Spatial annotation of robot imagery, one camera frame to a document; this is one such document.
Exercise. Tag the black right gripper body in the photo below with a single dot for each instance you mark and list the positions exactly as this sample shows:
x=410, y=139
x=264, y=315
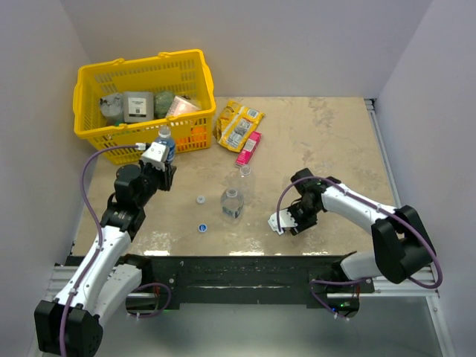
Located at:
x=303, y=216

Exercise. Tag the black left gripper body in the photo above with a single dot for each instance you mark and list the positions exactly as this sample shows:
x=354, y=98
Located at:
x=154, y=179

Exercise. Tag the clear bottle blue label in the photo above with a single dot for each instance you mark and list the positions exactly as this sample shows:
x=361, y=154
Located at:
x=165, y=138

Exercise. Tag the clear bottle white green label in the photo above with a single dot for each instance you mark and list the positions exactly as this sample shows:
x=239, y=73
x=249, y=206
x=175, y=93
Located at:
x=232, y=204

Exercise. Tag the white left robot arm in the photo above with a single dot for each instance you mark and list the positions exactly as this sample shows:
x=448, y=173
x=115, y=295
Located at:
x=73, y=323

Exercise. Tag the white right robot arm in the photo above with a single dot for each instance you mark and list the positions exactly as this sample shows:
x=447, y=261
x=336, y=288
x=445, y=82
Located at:
x=401, y=246

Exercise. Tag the clear unlabelled plastic bottle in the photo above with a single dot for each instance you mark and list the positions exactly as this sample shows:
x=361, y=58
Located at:
x=247, y=182

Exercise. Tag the blue white bottle cap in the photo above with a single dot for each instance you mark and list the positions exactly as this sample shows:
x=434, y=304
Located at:
x=202, y=228

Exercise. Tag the orange item in basket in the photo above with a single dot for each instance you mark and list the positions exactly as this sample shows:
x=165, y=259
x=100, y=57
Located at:
x=197, y=139

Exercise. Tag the grey box with label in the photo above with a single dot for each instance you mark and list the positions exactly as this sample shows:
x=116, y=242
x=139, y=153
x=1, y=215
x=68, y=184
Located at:
x=138, y=106

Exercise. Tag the grey pouch in basket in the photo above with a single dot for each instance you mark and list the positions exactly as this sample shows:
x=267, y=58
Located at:
x=111, y=108

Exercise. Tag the pink cardboard box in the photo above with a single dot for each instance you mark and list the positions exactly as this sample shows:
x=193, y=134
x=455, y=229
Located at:
x=248, y=149

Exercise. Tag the yellow plastic shopping basket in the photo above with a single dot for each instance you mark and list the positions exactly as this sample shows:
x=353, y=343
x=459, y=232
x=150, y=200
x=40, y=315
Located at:
x=185, y=73

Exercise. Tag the green round item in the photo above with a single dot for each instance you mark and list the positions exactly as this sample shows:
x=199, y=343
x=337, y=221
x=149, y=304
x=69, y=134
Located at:
x=162, y=102

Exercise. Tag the pink packet in basket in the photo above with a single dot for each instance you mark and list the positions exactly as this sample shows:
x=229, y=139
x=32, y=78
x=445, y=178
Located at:
x=181, y=106

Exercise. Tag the yellow snack bag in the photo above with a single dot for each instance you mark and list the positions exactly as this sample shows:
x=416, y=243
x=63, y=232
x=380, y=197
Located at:
x=234, y=125

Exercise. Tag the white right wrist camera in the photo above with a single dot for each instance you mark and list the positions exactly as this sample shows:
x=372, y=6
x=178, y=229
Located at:
x=279, y=222

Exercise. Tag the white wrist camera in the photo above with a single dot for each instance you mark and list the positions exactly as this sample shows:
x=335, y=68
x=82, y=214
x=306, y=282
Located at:
x=156, y=155
x=279, y=222

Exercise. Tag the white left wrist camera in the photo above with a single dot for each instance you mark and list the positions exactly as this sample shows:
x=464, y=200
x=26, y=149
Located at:
x=156, y=155

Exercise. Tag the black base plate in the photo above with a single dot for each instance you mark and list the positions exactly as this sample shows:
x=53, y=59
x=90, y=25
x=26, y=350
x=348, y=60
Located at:
x=280, y=280

